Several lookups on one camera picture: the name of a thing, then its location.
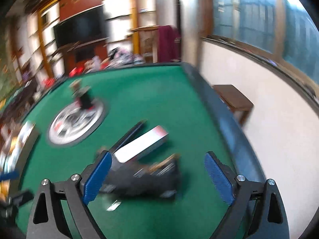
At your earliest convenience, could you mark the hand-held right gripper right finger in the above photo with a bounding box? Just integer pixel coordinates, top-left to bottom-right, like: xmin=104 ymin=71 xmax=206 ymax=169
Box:
xmin=204 ymin=151 xmax=291 ymax=239

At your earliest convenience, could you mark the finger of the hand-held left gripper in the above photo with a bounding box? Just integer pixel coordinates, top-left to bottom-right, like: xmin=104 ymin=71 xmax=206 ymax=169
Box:
xmin=0 ymin=171 xmax=20 ymax=182

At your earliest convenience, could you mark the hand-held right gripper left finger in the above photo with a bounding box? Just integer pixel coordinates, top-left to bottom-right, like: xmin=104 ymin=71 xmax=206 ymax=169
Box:
xmin=26 ymin=151 xmax=113 ymax=239

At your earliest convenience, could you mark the shallow cardboard box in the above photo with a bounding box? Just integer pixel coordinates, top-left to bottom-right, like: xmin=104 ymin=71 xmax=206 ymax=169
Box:
xmin=0 ymin=120 xmax=40 ymax=188

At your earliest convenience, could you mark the black pouch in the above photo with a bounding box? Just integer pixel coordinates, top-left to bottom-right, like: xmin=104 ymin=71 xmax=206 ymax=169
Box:
xmin=100 ymin=153 xmax=184 ymax=201

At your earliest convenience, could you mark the red and white box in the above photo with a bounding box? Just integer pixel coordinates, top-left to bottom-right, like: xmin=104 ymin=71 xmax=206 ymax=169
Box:
xmin=113 ymin=125 xmax=170 ymax=164

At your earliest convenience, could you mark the small white packet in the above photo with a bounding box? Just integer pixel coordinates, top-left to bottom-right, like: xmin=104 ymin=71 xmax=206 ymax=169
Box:
xmin=106 ymin=200 xmax=122 ymax=212

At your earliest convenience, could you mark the thin black stick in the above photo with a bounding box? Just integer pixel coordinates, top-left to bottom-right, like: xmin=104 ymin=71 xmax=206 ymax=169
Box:
xmin=110 ymin=120 xmax=147 ymax=155

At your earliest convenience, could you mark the round silver table disc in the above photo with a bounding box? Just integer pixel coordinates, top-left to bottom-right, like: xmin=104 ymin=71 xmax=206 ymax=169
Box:
xmin=47 ymin=97 xmax=110 ymax=147

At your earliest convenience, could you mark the small red bottle with cork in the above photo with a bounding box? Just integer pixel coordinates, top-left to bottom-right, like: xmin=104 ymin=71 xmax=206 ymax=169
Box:
xmin=69 ymin=79 xmax=96 ymax=110

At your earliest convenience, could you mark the brown wooden stool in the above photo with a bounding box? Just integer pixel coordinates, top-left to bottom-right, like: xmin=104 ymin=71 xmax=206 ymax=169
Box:
xmin=213 ymin=84 xmax=255 ymax=127

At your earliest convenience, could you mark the pile of patterned clothes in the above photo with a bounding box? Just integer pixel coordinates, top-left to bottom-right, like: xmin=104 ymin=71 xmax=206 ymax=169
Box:
xmin=107 ymin=47 xmax=145 ymax=67

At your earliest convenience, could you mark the maroon garment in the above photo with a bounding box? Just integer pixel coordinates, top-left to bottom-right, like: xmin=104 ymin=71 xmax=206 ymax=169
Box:
xmin=158 ymin=25 xmax=182 ymax=63

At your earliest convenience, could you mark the wooden armchair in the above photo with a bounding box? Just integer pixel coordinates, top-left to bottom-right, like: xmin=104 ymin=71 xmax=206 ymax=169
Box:
xmin=130 ymin=26 xmax=160 ymax=64

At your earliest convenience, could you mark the black flat television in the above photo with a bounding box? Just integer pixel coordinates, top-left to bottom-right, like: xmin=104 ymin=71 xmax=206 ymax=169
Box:
xmin=53 ymin=5 xmax=109 ymax=49

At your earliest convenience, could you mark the white standing air conditioner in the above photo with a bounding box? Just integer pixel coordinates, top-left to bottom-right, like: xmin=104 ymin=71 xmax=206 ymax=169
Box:
xmin=174 ymin=0 xmax=202 ymax=63

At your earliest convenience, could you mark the wooden framed window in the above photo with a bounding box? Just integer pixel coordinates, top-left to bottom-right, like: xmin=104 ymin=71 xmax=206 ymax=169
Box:
xmin=202 ymin=0 xmax=319 ymax=95

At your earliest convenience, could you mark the wall shelf unit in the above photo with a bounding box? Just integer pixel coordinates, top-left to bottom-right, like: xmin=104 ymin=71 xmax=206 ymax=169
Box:
xmin=10 ymin=0 xmax=158 ymax=80

